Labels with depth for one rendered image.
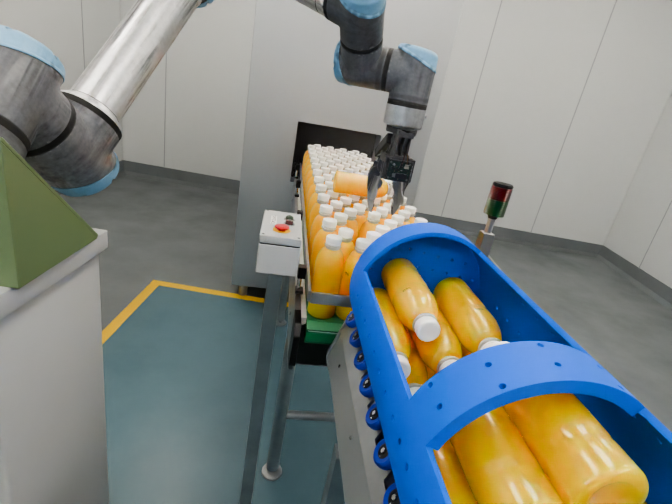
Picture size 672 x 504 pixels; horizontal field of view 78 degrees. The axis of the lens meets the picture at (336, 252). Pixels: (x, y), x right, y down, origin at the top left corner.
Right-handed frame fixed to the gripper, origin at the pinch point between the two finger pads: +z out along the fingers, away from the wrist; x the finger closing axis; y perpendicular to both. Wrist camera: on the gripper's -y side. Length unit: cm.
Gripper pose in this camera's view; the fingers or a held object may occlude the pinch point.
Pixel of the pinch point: (381, 207)
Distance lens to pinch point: 107.1
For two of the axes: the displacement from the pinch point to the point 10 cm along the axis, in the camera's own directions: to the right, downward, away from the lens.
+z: -1.7, 9.1, 3.7
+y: 0.9, 3.9, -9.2
